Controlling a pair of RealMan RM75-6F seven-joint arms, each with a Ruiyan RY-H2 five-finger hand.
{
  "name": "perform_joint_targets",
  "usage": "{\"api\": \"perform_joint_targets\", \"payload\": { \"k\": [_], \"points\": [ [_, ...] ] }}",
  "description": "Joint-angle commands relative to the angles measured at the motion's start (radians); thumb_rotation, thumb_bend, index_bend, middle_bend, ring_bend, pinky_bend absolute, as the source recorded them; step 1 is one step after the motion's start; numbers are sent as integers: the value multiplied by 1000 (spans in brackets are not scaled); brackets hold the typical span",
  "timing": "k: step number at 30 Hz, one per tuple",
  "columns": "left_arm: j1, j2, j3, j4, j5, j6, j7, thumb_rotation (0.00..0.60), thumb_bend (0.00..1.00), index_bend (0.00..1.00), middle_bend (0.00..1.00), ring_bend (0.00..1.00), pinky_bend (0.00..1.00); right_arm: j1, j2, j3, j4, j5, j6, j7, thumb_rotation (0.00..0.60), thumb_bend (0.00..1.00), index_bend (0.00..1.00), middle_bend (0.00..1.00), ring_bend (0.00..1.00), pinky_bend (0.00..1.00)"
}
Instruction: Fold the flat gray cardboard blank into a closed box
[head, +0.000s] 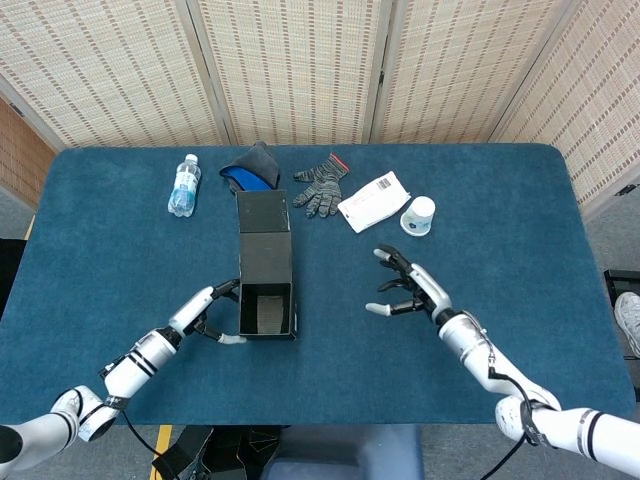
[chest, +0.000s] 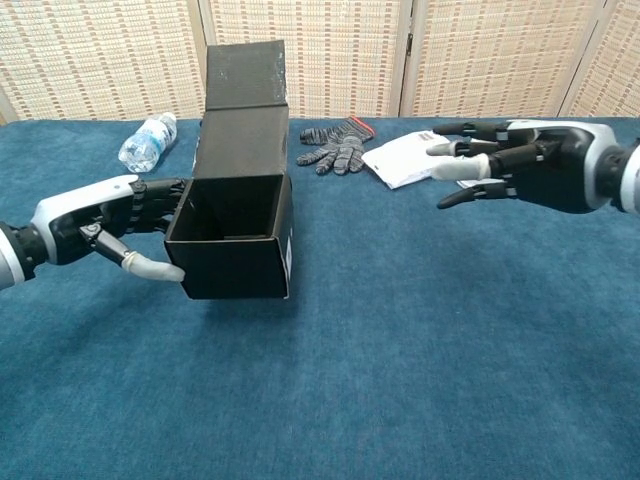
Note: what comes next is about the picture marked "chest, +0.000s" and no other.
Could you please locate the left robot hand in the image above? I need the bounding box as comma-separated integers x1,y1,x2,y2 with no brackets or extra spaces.
29,174,195,284

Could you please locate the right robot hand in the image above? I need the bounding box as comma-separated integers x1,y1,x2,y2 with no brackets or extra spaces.
425,119,624,215

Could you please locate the black paper box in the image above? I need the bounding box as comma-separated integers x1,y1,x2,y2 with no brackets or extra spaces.
163,39,295,301

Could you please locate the clear plastic water bottle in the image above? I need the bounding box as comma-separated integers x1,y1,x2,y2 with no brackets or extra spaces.
117,111,179,174

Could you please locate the woven folding screen panel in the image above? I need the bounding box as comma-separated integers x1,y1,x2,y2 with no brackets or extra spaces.
399,0,604,119
197,0,416,119
559,0,640,119
0,0,216,124

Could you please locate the white plastic package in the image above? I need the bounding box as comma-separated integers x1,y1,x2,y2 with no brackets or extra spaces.
360,128,504,190

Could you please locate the grey knit glove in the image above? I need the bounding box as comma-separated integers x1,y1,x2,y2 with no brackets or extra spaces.
296,115,376,176

